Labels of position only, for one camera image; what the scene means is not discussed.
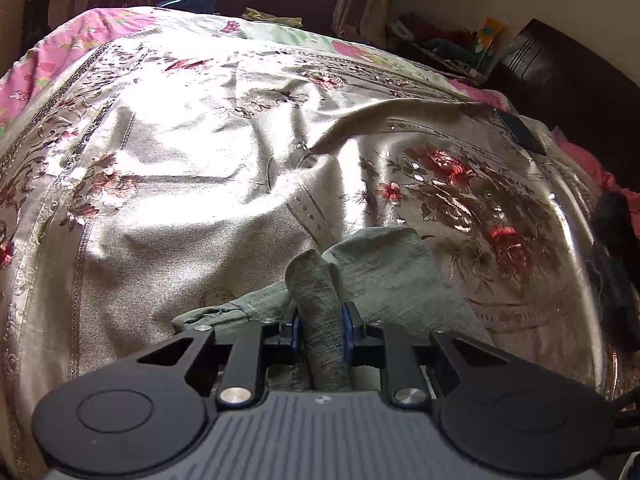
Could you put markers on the dark blue flat case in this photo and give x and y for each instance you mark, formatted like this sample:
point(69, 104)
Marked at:
point(521, 131)

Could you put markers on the pink floral bed sheet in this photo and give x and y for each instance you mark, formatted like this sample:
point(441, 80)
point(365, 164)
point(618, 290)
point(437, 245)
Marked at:
point(100, 30)

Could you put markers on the pile of mixed clutter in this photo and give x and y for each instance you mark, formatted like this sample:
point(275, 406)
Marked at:
point(435, 45)

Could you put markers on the dark wooden headboard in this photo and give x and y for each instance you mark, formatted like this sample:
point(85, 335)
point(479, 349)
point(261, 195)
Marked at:
point(570, 80)

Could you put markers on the dark bag with blue trim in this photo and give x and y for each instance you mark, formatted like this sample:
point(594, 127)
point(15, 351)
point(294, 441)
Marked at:
point(192, 1)

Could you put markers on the colourful printed box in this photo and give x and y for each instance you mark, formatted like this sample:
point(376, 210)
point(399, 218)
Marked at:
point(487, 42)

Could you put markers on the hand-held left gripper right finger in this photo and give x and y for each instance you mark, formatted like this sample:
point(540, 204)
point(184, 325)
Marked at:
point(348, 332)

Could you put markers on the shiny floral bedspread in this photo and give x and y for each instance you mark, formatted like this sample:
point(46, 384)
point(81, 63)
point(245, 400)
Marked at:
point(200, 185)

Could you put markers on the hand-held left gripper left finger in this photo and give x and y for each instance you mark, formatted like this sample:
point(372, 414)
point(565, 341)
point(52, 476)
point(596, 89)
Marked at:
point(296, 334)

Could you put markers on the grey-green pants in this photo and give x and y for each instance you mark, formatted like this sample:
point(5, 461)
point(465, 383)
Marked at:
point(390, 270)

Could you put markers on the yellow-green cloth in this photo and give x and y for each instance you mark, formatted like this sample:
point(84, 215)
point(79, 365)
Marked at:
point(272, 16)

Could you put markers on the black fleece cloth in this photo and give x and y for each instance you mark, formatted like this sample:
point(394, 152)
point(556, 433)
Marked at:
point(611, 215)

